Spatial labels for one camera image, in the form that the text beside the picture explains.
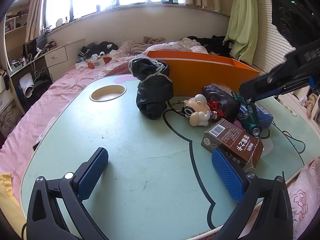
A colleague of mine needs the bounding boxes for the black lace cloth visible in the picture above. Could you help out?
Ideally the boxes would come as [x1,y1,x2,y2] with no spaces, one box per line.
[129,56,174,120]

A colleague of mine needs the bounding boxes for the blue tin case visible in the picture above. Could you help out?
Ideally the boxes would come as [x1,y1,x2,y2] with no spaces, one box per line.
[240,102,273,129]

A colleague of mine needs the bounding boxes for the light green hanging cloth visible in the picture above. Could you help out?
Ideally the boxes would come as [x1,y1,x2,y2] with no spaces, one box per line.
[224,0,259,65]

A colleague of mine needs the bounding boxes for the white fluffy pompom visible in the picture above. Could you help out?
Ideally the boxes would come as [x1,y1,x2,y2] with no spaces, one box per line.
[210,82,230,90]

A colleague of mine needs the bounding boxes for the window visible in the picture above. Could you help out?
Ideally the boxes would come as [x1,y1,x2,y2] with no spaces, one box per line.
[44,0,235,23]

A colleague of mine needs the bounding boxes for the beige fuzzy blanket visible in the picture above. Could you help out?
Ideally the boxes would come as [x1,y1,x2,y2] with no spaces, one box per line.
[117,37,167,57]

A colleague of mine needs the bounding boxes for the rose print pink blanket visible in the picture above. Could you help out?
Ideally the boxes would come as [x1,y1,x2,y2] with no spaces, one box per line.
[286,156,320,240]

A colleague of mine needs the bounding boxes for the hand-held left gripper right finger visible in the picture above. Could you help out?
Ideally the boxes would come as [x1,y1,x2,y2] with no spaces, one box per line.
[211,148,293,240]

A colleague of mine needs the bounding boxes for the wall bookshelf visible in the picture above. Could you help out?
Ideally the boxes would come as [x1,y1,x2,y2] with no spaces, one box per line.
[4,12,29,43]

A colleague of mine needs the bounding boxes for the red white tissue box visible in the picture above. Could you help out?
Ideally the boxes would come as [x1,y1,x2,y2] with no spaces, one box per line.
[86,56,112,69]

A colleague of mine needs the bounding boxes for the dusty red pillow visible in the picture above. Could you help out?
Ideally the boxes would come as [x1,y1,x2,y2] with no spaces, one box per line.
[96,60,133,80]

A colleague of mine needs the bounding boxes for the dark monitor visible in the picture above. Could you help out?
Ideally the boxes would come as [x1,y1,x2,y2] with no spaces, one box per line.
[24,40,39,58]

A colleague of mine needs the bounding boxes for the orange cardboard box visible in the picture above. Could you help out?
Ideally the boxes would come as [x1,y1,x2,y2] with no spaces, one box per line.
[146,51,260,97]

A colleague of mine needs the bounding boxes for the yellow cloth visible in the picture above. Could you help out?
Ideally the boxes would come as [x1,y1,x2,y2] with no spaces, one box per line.
[0,172,27,240]

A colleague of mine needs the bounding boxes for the mint green desktop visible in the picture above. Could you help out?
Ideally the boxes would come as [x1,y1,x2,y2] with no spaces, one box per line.
[20,74,320,239]

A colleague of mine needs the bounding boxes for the dark purple pouch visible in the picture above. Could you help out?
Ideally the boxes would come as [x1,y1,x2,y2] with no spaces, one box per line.
[202,85,241,124]

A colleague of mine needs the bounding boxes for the black white printed clothes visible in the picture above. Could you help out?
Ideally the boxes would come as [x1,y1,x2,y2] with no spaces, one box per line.
[77,41,119,63]

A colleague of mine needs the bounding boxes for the black clothes pile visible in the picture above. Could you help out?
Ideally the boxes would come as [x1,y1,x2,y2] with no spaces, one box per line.
[187,35,235,58]

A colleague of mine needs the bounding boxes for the pink floral quilt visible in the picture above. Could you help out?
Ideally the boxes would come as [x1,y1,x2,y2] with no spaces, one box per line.
[147,37,210,54]

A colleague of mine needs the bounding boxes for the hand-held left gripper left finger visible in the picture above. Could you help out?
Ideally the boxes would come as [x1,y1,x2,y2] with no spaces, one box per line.
[26,147,109,240]

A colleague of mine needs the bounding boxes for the brown card box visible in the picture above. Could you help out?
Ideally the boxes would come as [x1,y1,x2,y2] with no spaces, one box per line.
[201,118,264,169]

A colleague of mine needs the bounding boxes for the white paper roll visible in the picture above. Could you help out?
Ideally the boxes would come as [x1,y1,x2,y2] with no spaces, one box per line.
[19,75,34,98]

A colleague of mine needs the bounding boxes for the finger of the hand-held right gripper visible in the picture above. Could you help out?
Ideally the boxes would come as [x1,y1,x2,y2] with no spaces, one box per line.
[254,77,316,103]
[239,64,295,99]

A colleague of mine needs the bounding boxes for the pig figure keychain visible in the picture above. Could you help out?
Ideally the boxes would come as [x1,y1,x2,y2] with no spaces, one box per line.
[171,94,218,127]

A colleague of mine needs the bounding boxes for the white slatted panel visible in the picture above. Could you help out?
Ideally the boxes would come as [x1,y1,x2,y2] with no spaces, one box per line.
[252,0,300,80]

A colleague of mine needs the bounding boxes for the beige clothing pile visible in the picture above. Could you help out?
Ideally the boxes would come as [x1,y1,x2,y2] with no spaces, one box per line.
[299,92,320,123]

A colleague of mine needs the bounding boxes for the green toy car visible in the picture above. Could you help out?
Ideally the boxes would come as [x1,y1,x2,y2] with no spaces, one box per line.
[231,91,263,137]

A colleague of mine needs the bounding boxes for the white nightstand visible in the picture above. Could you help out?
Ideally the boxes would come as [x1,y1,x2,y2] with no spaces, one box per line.
[45,39,85,80]

